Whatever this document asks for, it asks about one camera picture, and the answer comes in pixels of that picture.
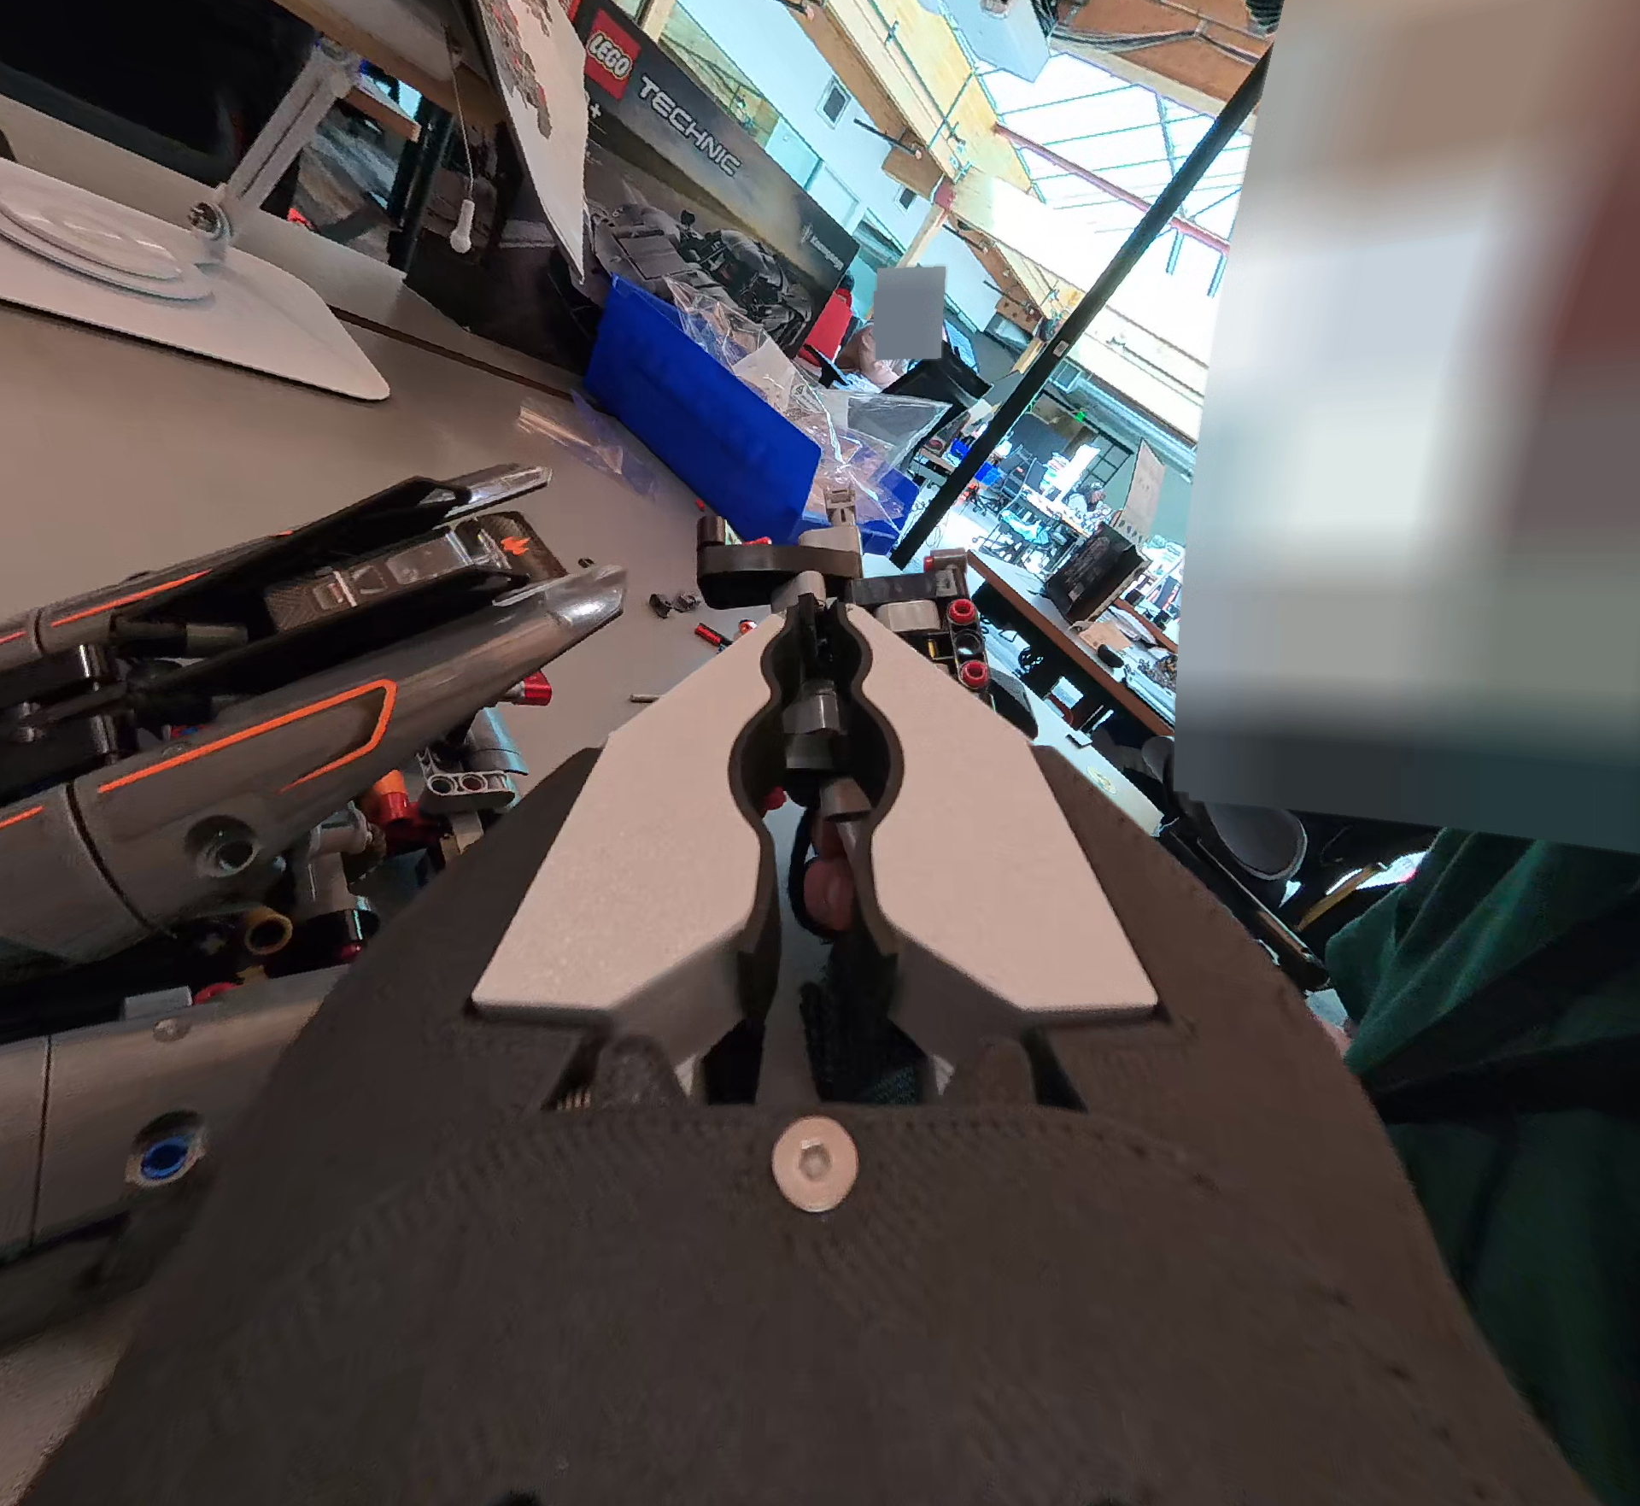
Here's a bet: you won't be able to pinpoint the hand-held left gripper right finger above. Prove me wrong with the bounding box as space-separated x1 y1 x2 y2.
825 603 1161 1078

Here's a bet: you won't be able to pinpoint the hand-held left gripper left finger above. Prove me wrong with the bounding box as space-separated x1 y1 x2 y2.
469 606 803 1078

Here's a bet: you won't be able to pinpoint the small black lego assembly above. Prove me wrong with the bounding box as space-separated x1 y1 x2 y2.
696 479 994 829

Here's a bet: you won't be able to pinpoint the large grey lego model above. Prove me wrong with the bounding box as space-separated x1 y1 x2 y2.
0 462 632 1302

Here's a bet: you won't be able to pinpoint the black lego box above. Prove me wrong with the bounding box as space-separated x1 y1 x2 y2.
545 0 863 315

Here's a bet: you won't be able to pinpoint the person's left hand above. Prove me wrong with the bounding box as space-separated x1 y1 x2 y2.
801 817 870 934

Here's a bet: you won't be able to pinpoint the blue storage bin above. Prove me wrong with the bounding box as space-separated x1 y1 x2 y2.
582 274 922 555

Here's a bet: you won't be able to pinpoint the clear plastic bags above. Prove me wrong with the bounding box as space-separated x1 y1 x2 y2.
660 275 956 508

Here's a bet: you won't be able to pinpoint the green sweater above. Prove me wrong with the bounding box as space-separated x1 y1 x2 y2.
1327 827 1640 1506

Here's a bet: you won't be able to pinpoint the black stand pole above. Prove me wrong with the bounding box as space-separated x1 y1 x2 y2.
891 0 1321 570

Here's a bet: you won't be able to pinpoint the white book stand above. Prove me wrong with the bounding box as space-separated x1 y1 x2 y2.
0 0 514 403

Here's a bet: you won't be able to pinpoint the open instruction booklet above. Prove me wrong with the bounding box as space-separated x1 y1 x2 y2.
295 0 594 281

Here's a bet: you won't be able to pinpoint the ceiling heater unit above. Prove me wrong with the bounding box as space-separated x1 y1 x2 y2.
910 0 1072 86

